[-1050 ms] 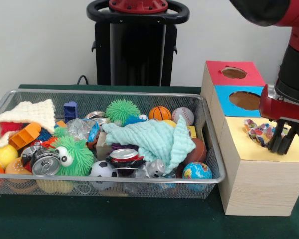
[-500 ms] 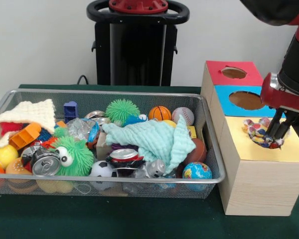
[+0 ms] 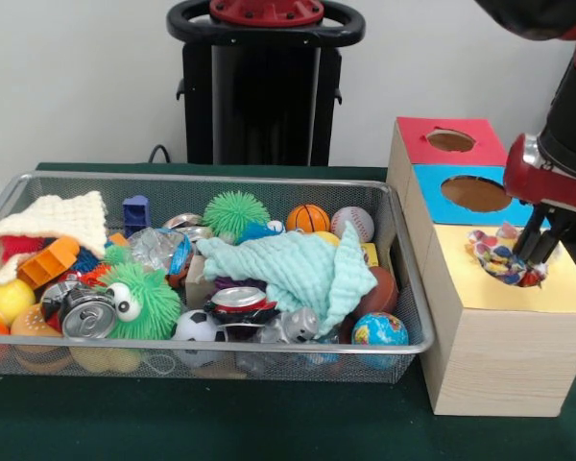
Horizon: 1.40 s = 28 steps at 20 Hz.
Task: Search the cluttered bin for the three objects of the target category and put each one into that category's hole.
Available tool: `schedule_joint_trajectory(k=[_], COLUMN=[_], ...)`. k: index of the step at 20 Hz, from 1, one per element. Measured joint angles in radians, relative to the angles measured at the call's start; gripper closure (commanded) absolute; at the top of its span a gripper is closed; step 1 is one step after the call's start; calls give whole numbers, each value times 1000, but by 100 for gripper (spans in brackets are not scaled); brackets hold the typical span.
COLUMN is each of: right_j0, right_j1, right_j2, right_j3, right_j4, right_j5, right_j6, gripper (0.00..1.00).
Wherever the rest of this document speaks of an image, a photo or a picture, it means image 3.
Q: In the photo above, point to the orange basketball toy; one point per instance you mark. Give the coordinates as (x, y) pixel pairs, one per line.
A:
(308, 218)

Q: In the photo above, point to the wooden box with three holes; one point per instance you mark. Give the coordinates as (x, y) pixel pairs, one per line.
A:
(499, 365)

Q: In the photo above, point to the blue globe ball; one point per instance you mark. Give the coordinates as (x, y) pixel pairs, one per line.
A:
(380, 331)

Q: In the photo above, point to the black and white soccer ball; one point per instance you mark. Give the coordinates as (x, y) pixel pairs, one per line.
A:
(199, 331)

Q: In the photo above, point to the mint green cloth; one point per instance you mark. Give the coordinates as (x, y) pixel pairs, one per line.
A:
(297, 269)

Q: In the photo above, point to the small green spiky ball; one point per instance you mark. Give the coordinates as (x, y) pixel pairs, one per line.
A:
(235, 211)

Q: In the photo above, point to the brown football toy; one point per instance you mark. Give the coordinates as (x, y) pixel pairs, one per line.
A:
(384, 293)

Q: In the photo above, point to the shallow mesh bin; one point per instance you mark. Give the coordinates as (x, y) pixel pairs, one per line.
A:
(173, 185)

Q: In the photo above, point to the colourful patterned cloth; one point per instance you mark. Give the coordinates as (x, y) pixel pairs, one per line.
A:
(494, 259)

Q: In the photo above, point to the blue spiky ball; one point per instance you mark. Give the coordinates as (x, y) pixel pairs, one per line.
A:
(256, 231)

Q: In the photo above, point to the cream knitted cloth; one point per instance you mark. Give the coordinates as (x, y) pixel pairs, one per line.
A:
(67, 216)

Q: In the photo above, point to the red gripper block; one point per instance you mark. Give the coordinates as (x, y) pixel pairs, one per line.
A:
(542, 187)

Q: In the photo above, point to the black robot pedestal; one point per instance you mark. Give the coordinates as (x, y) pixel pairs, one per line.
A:
(264, 96)

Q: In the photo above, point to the large green spiky eyed ball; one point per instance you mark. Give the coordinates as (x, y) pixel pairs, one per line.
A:
(149, 298)

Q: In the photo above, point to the white baseball toy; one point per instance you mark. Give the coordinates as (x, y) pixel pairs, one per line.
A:
(352, 222)

